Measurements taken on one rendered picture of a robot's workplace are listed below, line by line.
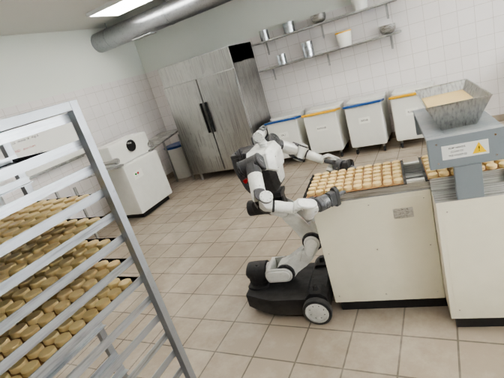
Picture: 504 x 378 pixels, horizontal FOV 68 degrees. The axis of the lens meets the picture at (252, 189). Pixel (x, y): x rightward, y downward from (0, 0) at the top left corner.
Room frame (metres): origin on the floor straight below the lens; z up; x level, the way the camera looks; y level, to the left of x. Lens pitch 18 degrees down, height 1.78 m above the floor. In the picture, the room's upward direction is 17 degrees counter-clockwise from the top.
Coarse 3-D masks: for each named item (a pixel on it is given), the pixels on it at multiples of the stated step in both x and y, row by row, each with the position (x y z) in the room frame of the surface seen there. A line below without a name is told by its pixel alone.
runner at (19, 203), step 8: (88, 168) 1.27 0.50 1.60; (72, 176) 1.21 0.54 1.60; (80, 176) 1.23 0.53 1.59; (48, 184) 1.13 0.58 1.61; (56, 184) 1.15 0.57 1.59; (64, 184) 1.18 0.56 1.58; (32, 192) 1.09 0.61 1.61; (40, 192) 1.11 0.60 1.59; (48, 192) 1.12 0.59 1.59; (16, 200) 1.04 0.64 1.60; (24, 200) 1.06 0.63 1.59; (32, 200) 1.08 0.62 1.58; (0, 208) 1.00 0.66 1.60; (8, 208) 1.02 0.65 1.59; (16, 208) 1.04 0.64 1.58; (0, 216) 1.00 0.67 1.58
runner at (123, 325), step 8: (144, 304) 1.25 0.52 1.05; (136, 312) 1.21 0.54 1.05; (128, 320) 1.17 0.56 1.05; (120, 328) 1.14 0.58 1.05; (112, 336) 1.11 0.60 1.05; (104, 344) 1.07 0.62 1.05; (96, 352) 1.04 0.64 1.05; (88, 360) 1.02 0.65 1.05; (80, 368) 0.99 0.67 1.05; (72, 376) 0.96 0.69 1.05
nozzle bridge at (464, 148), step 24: (432, 120) 2.04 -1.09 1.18; (480, 120) 1.79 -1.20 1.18; (432, 144) 1.73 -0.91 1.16; (456, 144) 1.69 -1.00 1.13; (480, 144) 1.65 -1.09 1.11; (432, 168) 1.73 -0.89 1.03; (456, 168) 1.69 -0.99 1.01; (480, 168) 1.65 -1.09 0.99; (456, 192) 1.71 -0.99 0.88; (480, 192) 1.65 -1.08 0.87
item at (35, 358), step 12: (108, 288) 1.27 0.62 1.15; (120, 288) 1.26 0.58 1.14; (96, 300) 1.21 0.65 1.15; (108, 300) 1.18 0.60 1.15; (84, 312) 1.16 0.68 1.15; (96, 312) 1.13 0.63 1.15; (72, 324) 1.09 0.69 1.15; (84, 324) 1.08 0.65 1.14; (48, 336) 1.06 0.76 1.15; (60, 336) 1.04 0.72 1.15; (72, 336) 1.05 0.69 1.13; (36, 348) 1.02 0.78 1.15; (48, 348) 1.00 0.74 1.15; (24, 360) 0.97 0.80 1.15; (36, 360) 0.95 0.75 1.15; (12, 372) 0.94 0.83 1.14; (24, 372) 0.91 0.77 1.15
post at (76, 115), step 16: (80, 112) 1.28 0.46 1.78; (80, 128) 1.26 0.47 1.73; (96, 160) 1.27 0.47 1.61; (96, 176) 1.27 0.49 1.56; (112, 192) 1.27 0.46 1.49; (112, 208) 1.27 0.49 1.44; (128, 224) 1.28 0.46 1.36; (128, 240) 1.26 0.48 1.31; (144, 272) 1.26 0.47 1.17; (160, 304) 1.27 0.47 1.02; (160, 320) 1.27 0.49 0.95; (176, 336) 1.28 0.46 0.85; (176, 352) 1.27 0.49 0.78; (192, 368) 1.29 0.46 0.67
